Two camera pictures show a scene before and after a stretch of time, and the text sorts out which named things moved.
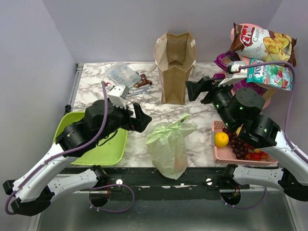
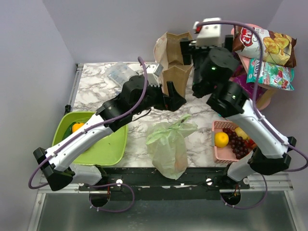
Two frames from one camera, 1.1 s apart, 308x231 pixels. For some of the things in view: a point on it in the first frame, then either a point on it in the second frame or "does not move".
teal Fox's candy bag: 278,76 does not move
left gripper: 138,123 to 175,100
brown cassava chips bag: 263,45 does not move
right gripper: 204,84 to 186,48
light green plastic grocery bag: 167,146 does not move
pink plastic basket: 225,155 does not move
